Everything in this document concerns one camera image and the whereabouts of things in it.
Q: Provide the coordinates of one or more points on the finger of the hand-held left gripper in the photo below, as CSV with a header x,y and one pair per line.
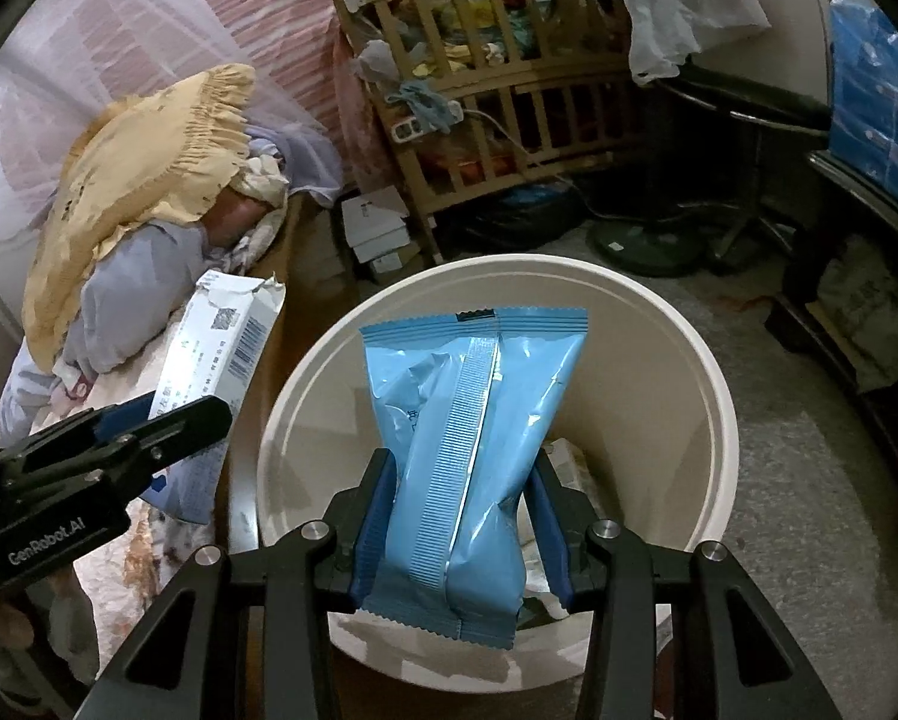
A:
x,y
171,431
122,418

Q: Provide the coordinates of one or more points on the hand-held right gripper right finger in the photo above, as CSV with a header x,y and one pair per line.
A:
x,y
550,525

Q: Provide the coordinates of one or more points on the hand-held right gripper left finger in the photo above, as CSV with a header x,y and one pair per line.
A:
x,y
374,510

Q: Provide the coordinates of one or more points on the white medicine box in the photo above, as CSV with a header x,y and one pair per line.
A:
x,y
224,345

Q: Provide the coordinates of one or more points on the blue snack packet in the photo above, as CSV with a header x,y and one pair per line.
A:
x,y
464,420

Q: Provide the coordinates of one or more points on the white round bin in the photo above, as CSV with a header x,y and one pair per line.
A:
x,y
644,360

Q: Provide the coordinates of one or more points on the grey blue blanket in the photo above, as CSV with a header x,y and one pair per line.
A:
x,y
141,292

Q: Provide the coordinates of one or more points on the pink cloth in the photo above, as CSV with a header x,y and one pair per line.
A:
x,y
235,217

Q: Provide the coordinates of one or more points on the yellow ruffled pillow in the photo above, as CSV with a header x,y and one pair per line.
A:
x,y
141,165

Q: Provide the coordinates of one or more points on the white cardboard box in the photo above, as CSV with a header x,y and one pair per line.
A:
x,y
374,221

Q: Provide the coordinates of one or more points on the dark fan base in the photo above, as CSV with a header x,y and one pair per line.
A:
x,y
644,247

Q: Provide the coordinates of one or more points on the white power strip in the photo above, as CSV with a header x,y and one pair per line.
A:
x,y
406,130

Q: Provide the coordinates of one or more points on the grey sack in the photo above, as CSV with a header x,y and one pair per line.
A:
x,y
869,307

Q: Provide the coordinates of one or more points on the white mosquito net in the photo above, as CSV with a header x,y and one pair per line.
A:
x,y
81,30

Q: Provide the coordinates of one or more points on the teal cloth on crib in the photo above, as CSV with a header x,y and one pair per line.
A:
x,y
419,97

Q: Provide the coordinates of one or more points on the grey cloth bundle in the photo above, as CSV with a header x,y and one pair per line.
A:
x,y
374,60

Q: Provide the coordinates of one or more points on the wooden crib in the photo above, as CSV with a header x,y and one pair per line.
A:
x,y
539,82

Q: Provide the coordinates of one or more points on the black round table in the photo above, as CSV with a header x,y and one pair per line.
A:
x,y
756,97

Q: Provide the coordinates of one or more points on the white plastic bag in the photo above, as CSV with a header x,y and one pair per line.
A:
x,y
659,15

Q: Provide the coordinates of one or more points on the blue tarp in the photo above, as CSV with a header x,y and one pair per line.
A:
x,y
877,90

